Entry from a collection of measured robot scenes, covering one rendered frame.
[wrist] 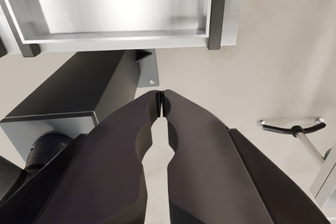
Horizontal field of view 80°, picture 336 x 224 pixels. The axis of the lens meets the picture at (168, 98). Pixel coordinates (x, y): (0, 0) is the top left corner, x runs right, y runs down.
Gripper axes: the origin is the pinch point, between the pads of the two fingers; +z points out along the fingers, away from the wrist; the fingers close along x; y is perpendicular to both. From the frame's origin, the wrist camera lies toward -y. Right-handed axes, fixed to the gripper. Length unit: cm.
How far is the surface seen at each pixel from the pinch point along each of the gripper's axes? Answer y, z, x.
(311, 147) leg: 92, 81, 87
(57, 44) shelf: 3.2, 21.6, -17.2
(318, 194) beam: 109, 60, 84
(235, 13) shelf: -0.2, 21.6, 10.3
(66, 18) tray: -0.7, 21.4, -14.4
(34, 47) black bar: 3.1, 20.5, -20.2
